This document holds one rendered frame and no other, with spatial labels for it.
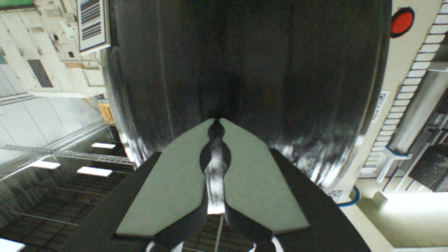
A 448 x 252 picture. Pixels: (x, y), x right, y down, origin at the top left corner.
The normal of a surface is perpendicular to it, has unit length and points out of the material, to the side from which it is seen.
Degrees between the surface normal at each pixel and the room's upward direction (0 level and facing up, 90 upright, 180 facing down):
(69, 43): 90
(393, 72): 90
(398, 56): 90
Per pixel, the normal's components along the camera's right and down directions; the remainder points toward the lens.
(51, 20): -0.18, 0.44
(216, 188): 0.03, 0.59
